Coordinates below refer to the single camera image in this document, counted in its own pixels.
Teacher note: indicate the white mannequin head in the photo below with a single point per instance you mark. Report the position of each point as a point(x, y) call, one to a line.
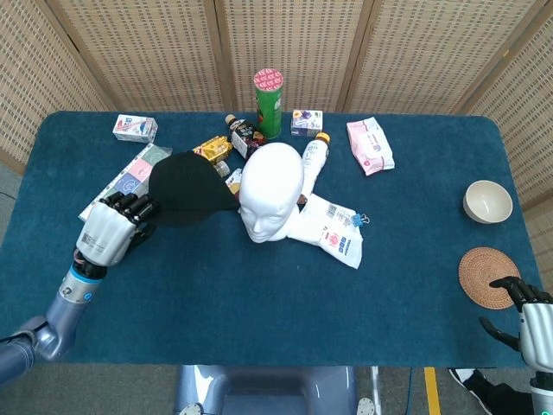
point(270, 190)

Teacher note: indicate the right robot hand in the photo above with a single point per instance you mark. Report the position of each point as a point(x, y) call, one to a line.
point(538, 328)

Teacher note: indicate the long pastel tissue multipack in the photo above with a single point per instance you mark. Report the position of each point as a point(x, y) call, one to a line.
point(129, 177)

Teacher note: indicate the beige bowl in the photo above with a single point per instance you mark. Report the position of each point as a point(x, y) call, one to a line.
point(488, 202)

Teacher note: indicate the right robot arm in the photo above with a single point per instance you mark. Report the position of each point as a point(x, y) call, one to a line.
point(542, 391)

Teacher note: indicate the purple white small box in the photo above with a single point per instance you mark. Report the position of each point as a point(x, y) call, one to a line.
point(307, 121)

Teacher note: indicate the blue binder clip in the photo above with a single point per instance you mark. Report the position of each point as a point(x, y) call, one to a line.
point(357, 219)

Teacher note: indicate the round woven coaster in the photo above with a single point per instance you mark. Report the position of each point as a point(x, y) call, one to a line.
point(484, 272)

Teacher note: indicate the white blue small carton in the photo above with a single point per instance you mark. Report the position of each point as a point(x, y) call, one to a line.
point(135, 128)

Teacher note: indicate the black baseball cap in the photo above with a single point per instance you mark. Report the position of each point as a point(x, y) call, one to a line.
point(190, 190)

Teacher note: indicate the green chips can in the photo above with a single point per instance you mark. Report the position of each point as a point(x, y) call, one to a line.
point(268, 108)

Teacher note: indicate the black shoe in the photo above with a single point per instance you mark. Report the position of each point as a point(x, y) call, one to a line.
point(488, 393)

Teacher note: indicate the bamboo folding screen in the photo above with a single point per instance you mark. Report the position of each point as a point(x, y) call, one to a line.
point(173, 52)

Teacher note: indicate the white orange snack packet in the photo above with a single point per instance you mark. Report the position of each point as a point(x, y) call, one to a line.
point(234, 180)

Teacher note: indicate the pink wet wipes pack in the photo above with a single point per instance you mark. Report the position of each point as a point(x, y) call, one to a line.
point(370, 147)

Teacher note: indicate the blue table cloth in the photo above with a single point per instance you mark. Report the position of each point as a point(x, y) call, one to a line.
point(281, 311)

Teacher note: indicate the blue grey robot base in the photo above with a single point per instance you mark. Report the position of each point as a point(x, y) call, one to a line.
point(268, 389)

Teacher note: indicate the small brown item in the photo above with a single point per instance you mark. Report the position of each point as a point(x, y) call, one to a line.
point(301, 200)

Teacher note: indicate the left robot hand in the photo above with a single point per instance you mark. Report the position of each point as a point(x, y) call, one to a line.
point(106, 233)

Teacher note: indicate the dark drink bottle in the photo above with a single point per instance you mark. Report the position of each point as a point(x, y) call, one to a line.
point(244, 134)

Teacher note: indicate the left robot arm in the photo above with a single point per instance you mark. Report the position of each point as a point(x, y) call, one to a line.
point(56, 315)

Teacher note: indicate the white bottle orange cap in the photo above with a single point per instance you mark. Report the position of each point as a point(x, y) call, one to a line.
point(313, 160)

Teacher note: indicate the gold snack bag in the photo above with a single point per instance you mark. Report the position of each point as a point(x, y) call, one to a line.
point(214, 148)

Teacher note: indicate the white printed plastic bag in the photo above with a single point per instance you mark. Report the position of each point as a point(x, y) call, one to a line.
point(332, 233)

